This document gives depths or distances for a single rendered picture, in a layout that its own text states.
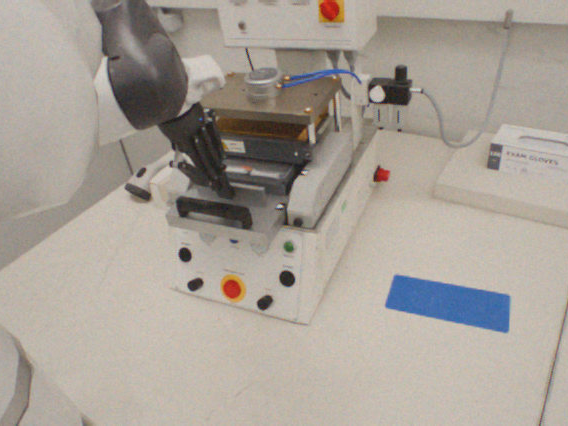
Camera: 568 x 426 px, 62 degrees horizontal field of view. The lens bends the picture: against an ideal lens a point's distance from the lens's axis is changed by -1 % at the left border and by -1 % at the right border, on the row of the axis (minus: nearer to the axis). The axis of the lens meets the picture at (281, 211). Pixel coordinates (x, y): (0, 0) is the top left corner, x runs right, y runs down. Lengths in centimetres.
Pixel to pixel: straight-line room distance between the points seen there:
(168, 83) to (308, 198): 40
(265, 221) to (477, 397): 46
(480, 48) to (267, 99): 67
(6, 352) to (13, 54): 14
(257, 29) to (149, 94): 58
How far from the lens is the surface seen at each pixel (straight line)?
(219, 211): 86
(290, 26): 109
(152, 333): 104
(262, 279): 97
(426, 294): 103
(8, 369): 27
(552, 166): 129
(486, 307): 102
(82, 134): 23
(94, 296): 118
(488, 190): 125
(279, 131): 96
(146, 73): 58
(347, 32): 105
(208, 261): 103
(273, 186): 92
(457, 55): 145
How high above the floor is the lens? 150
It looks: 36 degrees down
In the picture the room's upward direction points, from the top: 9 degrees counter-clockwise
